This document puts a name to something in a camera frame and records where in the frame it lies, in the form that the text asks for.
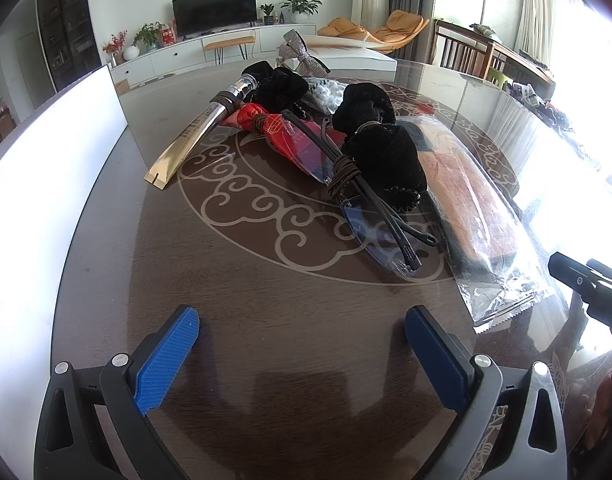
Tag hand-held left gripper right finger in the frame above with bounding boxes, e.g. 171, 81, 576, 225
403, 305, 569, 480

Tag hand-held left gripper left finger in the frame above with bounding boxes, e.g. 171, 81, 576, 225
33, 305, 202, 480

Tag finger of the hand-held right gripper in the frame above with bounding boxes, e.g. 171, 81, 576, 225
586, 258, 612, 286
548, 252, 612, 335

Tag rimless glasses with black temples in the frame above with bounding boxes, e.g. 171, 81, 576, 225
281, 109, 439, 277

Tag large white box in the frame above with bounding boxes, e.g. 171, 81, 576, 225
0, 64, 133, 461

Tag black sock bundle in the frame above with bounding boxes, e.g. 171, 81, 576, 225
332, 84, 428, 211

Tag clear plastic wrapped package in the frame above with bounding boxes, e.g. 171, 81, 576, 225
400, 111, 556, 335

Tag pile of small clutter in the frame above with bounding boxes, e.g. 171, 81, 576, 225
503, 77, 589, 133

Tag gold tube with silver cap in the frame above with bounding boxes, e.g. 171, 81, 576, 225
144, 73, 259, 192

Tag wooden chair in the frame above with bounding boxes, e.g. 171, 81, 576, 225
433, 18, 558, 102

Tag red packet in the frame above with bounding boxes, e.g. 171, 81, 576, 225
225, 102, 337, 185

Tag sheer window curtain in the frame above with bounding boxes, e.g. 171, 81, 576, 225
515, 0, 589, 63

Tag bag of white beads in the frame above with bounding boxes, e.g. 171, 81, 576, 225
300, 76, 348, 112

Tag black fuzzy cloth bundle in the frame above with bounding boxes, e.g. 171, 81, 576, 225
242, 60, 313, 112

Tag white television cabinet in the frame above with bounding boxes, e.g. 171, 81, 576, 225
108, 23, 318, 83

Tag white vase with red flowers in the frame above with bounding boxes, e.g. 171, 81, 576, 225
102, 30, 140, 62

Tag flat white box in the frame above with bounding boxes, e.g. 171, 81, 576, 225
276, 35, 400, 74

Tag orange top bench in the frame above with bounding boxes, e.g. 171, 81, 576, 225
202, 34, 257, 66

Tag orange lounge chair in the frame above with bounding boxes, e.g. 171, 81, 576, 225
316, 8, 431, 54

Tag leafy potted plant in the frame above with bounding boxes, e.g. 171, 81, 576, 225
132, 22, 165, 52

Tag silver sequin bow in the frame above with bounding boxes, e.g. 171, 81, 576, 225
277, 30, 333, 80

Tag dark display cabinet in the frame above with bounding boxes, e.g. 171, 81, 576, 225
35, 0, 103, 95

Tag black television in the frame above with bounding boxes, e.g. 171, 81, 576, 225
172, 0, 257, 39

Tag large potted green plant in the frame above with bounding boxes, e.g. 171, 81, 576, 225
279, 0, 323, 25

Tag black bead bracelet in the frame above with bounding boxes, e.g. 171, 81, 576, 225
389, 184, 423, 212

